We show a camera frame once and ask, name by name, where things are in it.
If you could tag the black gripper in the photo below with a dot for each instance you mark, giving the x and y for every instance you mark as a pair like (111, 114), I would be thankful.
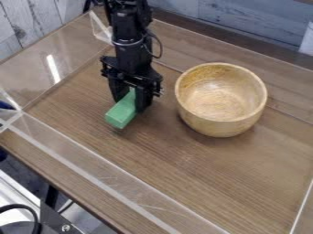
(129, 70)

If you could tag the green rectangular block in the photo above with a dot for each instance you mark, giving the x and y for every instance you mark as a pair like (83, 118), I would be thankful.
(122, 112)

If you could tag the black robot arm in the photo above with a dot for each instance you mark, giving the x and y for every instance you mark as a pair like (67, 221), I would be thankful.
(129, 17)

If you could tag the light wooden bowl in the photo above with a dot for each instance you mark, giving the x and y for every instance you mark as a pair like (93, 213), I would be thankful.
(221, 98)

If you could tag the blue object at left edge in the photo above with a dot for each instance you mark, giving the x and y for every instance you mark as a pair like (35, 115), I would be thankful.
(6, 106)

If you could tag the black table leg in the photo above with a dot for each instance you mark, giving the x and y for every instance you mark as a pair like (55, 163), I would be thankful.
(51, 197)

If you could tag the clear acrylic corner bracket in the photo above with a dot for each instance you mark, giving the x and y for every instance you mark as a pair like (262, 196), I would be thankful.
(101, 30)

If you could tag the clear acrylic barrier wall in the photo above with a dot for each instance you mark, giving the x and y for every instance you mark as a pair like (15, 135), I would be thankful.
(157, 178)

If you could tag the black metal bracket with screw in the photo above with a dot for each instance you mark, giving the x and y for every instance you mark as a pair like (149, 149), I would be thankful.
(54, 223)

